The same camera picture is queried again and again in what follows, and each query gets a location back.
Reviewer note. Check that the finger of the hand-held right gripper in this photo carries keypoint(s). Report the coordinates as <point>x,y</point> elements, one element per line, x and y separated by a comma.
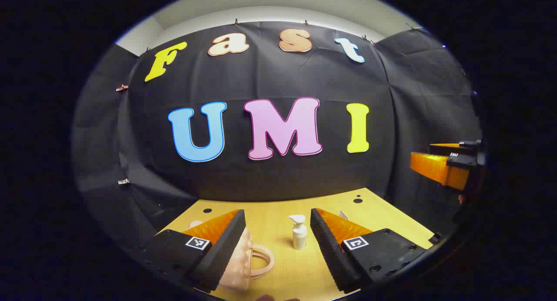
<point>435,168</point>
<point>448,149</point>

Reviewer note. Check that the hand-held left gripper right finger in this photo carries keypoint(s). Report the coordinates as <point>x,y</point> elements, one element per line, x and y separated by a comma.
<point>333,253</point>

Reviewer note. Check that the silver cloth clip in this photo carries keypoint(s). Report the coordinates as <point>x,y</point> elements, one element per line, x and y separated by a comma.
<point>123,181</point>

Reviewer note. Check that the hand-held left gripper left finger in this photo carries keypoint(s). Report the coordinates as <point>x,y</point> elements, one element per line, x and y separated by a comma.
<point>217,253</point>

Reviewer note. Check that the white pump bottle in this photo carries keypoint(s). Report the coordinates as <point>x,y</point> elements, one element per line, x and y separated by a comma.
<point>299,238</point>

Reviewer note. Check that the copper cloth clip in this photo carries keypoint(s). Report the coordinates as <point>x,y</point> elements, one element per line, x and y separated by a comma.
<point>122,88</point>

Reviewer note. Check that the black backdrop cloth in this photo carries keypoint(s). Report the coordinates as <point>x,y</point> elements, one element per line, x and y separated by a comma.
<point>304,75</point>

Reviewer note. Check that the black table bracket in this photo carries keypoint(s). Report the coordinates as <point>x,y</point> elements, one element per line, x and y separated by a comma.
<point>435,239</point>

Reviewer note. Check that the white tube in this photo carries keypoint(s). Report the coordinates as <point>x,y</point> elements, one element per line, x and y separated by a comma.
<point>343,215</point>

